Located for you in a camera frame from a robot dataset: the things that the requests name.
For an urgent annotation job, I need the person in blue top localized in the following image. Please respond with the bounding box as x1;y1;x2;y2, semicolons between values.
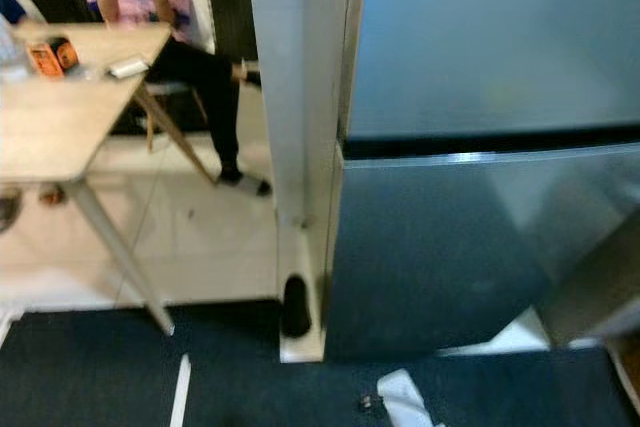
0;0;28;26

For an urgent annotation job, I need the wooden table with white legs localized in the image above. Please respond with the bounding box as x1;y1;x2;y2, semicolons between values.
0;22;176;336

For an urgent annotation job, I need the wooden chair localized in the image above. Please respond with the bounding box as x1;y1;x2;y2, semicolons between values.
130;80;217;186

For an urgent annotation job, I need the small black ribbed panel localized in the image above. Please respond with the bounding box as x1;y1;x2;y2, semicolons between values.
22;0;83;25

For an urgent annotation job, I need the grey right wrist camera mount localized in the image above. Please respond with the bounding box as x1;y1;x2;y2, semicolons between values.
375;367;448;427

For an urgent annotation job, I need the grey two-door fridge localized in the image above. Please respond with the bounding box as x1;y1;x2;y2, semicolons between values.
322;0;640;363

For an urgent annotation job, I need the grey fridge door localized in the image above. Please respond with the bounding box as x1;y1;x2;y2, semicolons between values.
323;142;640;361

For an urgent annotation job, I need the white flat packet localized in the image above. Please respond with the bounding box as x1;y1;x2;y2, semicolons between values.
107;54;152;81

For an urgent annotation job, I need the black slipper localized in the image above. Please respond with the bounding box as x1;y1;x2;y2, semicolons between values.
280;273;313;340

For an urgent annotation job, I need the large black ribbed panel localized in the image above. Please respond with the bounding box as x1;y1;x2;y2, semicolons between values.
205;0;259;61

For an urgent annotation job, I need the grey freezer door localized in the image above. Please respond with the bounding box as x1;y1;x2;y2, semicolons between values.
345;0;640;143

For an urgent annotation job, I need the foot in grey sandal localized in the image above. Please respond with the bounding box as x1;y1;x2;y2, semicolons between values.
0;187;24;232
37;182;67;208

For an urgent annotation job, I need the white partition panel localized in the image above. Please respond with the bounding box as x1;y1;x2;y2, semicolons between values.
245;0;367;363

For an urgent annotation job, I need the white plastic bag red print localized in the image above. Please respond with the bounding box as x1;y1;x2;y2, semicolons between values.
0;15;31;85

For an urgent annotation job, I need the orange and black carton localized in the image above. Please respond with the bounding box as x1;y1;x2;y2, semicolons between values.
25;35;80;79

